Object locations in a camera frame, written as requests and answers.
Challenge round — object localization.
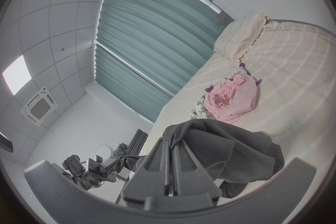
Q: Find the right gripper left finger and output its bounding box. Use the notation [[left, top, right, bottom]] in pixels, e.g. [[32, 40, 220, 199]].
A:
[[121, 138, 172, 209]]

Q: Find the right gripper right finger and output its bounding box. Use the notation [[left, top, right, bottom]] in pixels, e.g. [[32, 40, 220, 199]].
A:
[[171, 143, 222, 207]]

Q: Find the dark grey chest of drawers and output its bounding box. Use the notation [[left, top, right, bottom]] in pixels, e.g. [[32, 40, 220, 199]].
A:
[[126, 128, 149, 163]]

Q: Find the white printed pyjama top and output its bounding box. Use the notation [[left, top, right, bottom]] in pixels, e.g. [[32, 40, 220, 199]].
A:
[[190, 94, 210, 120]]

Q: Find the pink garment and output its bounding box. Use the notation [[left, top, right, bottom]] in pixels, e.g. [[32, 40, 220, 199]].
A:
[[205, 61, 261, 124]]

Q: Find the blue-green curtain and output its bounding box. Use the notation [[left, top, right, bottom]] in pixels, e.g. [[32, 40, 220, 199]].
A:
[[93, 43, 174, 124], [94, 0, 226, 95]]

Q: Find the white ceiling air vent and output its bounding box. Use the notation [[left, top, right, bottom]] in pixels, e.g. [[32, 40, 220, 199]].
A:
[[20, 86, 59, 127]]

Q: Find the square ceiling light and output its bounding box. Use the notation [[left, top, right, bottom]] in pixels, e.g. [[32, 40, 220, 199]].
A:
[[3, 56, 33, 95]]

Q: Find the bed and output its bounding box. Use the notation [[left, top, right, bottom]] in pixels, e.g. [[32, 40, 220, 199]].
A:
[[129, 0, 336, 205]]

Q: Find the cream pillow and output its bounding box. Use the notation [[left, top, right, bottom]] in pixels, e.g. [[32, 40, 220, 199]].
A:
[[213, 13, 271, 61]]

